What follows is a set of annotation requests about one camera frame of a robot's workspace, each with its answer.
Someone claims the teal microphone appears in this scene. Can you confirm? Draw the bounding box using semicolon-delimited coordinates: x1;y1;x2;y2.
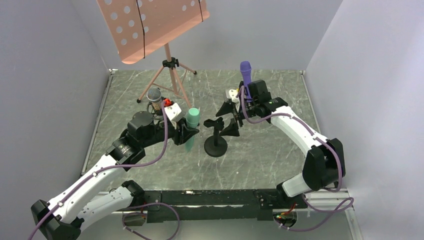
184;107;200;153

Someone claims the purple microphone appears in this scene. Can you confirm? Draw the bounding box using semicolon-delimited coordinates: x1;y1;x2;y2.
239;60;252;103

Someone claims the glitter silver microphone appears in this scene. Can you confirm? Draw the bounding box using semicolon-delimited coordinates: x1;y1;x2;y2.
146;87;163;111

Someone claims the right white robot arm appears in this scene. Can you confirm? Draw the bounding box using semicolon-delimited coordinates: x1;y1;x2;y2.
216;80;346;198

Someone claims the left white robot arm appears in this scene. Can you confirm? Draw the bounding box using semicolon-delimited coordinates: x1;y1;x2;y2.
31;107;199;240

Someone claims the pink music stand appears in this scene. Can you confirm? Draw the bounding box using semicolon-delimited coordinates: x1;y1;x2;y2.
97;0;210;108

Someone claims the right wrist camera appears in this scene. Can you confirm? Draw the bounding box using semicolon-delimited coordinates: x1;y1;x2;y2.
224;89;240;104

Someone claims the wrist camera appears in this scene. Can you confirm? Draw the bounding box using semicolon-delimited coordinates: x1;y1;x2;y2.
224;89;240;104
162;98;184;122

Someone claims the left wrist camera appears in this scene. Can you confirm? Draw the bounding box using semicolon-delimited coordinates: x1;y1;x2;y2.
162;98;184;122

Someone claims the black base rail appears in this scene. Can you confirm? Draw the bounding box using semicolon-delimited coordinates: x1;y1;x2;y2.
121;188;306;223

